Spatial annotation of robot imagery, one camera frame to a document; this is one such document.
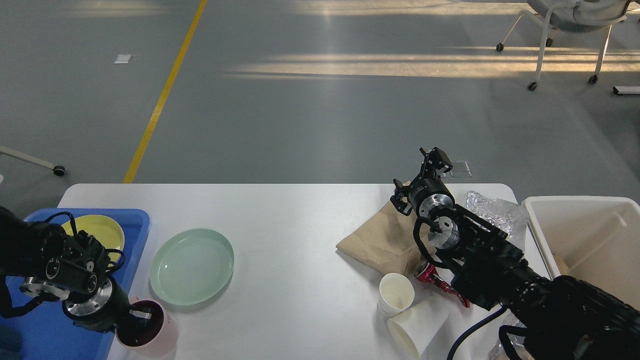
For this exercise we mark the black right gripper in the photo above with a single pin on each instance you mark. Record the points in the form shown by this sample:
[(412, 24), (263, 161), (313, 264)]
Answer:
[(427, 193)]

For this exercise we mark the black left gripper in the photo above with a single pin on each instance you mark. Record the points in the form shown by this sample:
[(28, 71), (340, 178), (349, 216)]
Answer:
[(108, 309)]

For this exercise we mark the pink mug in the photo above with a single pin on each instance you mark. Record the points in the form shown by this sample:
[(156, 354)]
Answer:
[(157, 342)]

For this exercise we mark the pale green plate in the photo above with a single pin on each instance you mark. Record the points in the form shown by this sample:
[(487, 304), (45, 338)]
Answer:
[(192, 267)]

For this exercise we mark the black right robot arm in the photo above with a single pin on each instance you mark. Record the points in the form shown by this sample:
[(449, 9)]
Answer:
[(562, 319)]

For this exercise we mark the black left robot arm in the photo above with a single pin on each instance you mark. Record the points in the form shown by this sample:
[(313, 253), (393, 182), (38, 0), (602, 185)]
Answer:
[(41, 262)]

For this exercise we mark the clear floor plate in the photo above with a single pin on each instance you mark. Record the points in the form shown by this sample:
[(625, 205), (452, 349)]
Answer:
[(458, 169)]

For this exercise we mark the brown paper bag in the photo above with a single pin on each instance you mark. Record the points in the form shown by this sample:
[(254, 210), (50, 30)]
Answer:
[(385, 242)]

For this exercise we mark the yellow plate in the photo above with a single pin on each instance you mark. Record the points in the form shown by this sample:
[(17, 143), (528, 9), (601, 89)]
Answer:
[(106, 230)]

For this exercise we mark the blue plastic tray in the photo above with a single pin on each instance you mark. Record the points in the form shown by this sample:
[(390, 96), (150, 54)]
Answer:
[(48, 334)]

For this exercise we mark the red crushed wrapper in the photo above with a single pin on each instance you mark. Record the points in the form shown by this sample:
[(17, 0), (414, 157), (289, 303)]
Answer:
[(427, 273)]

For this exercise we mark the clear crumpled plastic wrap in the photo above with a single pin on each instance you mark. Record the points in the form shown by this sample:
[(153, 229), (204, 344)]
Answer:
[(509, 217)]

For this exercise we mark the upright white paper cup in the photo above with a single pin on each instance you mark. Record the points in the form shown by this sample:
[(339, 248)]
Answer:
[(396, 294)]

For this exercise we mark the lying white paper cup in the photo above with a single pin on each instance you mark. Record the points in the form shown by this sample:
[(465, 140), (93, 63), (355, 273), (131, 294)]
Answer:
[(414, 329)]

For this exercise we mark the white caster leg left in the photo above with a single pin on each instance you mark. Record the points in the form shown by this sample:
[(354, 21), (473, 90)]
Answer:
[(57, 169)]

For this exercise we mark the white plastic bin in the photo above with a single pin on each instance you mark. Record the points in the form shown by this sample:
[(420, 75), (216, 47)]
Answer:
[(591, 238)]

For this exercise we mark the white bar on floor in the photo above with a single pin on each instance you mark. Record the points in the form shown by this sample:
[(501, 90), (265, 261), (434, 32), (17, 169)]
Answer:
[(623, 90)]

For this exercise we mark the white rolling chair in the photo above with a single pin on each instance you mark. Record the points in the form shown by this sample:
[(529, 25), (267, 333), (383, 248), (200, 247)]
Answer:
[(570, 16)]

